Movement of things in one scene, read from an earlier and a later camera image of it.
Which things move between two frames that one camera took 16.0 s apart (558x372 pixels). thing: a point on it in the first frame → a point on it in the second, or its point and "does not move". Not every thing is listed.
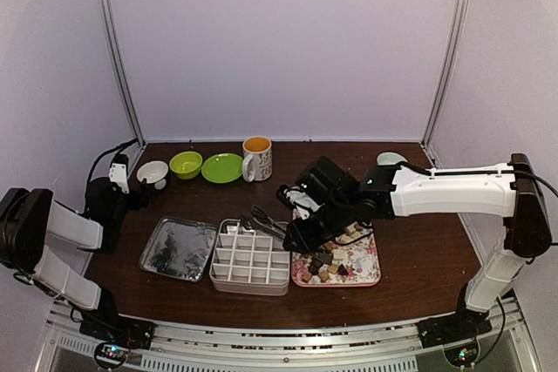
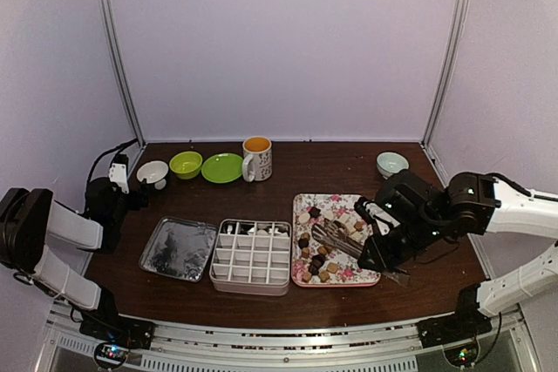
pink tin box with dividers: [248, 262] does not move
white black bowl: [154, 172] does not move
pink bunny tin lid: [180, 249] does not move
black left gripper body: [136, 203] does not move
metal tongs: [256, 220] → [336, 233]
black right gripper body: [334, 220] → [421, 233]
